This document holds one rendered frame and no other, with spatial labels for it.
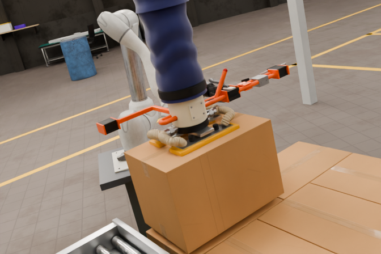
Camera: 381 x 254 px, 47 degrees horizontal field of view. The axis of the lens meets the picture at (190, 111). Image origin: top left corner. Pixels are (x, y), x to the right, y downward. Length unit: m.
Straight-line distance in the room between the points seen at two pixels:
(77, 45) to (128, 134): 7.89
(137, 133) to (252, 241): 0.94
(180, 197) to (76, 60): 8.68
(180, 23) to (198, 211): 0.81
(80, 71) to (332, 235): 8.90
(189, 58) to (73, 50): 8.52
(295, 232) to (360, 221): 0.28
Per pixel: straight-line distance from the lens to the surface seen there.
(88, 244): 2.29
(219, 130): 2.01
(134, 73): 2.64
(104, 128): 2.08
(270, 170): 2.15
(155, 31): 1.87
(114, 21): 2.45
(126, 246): 2.21
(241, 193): 2.06
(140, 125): 2.54
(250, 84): 2.21
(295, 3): 4.95
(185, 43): 1.88
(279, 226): 2.09
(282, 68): 2.35
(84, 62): 10.38
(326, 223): 2.08
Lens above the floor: 1.70
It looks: 17 degrees down
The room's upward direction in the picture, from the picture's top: 13 degrees counter-clockwise
